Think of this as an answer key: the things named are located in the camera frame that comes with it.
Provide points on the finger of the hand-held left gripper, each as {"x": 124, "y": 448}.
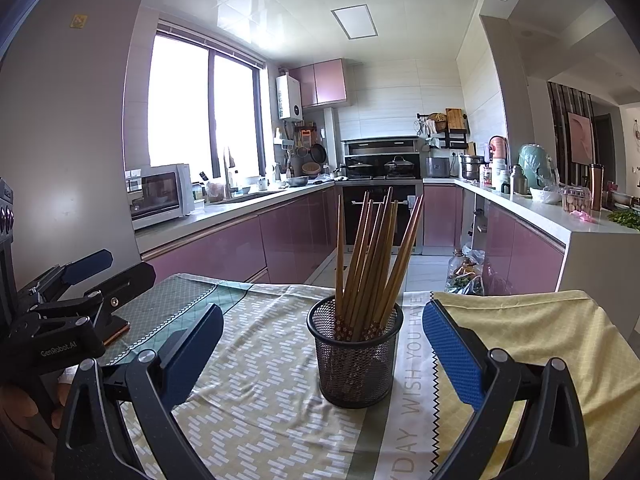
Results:
{"x": 87, "y": 266}
{"x": 132, "y": 280}

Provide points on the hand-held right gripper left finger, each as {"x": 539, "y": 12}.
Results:
{"x": 192, "y": 355}

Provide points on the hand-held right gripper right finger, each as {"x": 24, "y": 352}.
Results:
{"x": 452, "y": 355}

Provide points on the black mesh utensil holder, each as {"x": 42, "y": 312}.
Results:
{"x": 350, "y": 375}

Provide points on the bunch of wooden chopsticks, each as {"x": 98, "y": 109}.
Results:
{"x": 370, "y": 270}

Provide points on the person's left hand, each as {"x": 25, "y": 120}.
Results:
{"x": 17, "y": 420}

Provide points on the yellow cloth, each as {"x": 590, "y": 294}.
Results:
{"x": 525, "y": 330}

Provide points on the plastic bags on floor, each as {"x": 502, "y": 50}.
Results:
{"x": 470, "y": 272}

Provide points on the green beige patterned tablecloth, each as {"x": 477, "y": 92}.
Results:
{"x": 270, "y": 320}

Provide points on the plastic oil bottle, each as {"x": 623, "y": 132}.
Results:
{"x": 455, "y": 267}

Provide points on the white microwave oven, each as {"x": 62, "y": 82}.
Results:
{"x": 155, "y": 192}

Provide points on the pink base cabinet run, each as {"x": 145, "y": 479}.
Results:
{"x": 235, "y": 245}

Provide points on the pink peninsula cabinet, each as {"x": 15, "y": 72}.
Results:
{"x": 520, "y": 250}

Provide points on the grey refrigerator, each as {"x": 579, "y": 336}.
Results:
{"x": 75, "y": 135}

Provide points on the pink corner base cabinet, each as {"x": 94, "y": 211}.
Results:
{"x": 440, "y": 215}

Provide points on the steel kitchen faucet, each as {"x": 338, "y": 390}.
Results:
{"x": 228, "y": 170}

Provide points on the white bottle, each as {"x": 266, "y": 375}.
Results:
{"x": 486, "y": 175}

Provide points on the white bowl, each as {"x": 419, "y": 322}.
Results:
{"x": 544, "y": 195}

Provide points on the kitchen window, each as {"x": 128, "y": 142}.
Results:
{"x": 180, "y": 100}

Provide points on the steel thermos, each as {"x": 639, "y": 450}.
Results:
{"x": 518, "y": 180}

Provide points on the stainless steel pot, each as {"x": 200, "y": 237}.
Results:
{"x": 471, "y": 167}

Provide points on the black built-in oven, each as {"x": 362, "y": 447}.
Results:
{"x": 352, "y": 195}

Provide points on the steel bowl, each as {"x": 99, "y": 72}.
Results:
{"x": 296, "y": 181}

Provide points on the black cooktop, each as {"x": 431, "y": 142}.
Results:
{"x": 379, "y": 177}

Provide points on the black lidded wok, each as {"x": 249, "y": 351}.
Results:
{"x": 360, "y": 167}
{"x": 399, "y": 166}

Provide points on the clear plastic food container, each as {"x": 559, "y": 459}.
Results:
{"x": 575, "y": 199}

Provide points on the teal kitchen appliance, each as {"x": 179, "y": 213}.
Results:
{"x": 535, "y": 165}

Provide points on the pink kettle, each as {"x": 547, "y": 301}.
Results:
{"x": 498, "y": 152}

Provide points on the round woven basket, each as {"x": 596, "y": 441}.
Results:
{"x": 311, "y": 168}

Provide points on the green leafy vegetables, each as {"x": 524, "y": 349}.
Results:
{"x": 625, "y": 219}

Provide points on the steel range hood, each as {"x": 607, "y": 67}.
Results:
{"x": 380, "y": 147}

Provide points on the copper tumbler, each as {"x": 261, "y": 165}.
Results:
{"x": 596, "y": 187}

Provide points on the hanging black frying pan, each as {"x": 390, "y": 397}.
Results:
{"x": 318, "y": 153}

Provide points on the wooden cutting board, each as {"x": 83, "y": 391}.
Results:
{"x": 455, "y": 120}

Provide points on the white gas water heater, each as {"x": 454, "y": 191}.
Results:
{"x": 290, "y": 97}

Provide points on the square ceiling light panel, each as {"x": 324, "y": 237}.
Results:
{"x": 353, "y": 21}

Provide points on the black wall rack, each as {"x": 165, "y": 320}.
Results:
{"x": 455, "y": 140}

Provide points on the framed wall picture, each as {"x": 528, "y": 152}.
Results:
{"x": 580, "y": 137}

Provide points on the striped wall panel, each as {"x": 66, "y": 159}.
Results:
{"x": 556, "y": 125}

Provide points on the pink wall cabinet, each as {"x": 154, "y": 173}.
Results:
{"x": 325, "y": 82}

